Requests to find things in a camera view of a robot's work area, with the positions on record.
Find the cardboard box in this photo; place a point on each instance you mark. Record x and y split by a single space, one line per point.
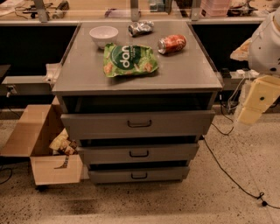
37 127

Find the pink storage box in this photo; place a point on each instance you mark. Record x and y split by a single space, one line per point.
214 8

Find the white bowl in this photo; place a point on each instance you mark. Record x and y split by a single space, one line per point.
103 35

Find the grey bottom drawer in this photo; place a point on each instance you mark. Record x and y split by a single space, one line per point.
139 175

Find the grey middle drawer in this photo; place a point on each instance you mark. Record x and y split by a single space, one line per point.
137 153

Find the orange soda can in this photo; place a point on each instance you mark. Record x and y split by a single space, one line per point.
171 44

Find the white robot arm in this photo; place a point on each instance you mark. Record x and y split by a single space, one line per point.
262 52

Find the crushed silver can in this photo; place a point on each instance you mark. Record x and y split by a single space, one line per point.
140 28

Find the white power strip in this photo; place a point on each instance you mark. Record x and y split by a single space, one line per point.
245 73

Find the grey drawer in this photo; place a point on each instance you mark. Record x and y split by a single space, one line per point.
139 175
137 153
134 125

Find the grey drawer cabinet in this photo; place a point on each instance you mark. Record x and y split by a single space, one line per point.
184 81

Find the snack bag in box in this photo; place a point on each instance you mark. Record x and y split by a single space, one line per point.
63 145

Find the green chip bag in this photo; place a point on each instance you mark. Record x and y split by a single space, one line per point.
119 60

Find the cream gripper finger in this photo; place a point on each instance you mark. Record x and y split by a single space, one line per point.
241 53
262 93

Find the grey top drawer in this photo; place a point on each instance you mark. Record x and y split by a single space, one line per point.
134 125

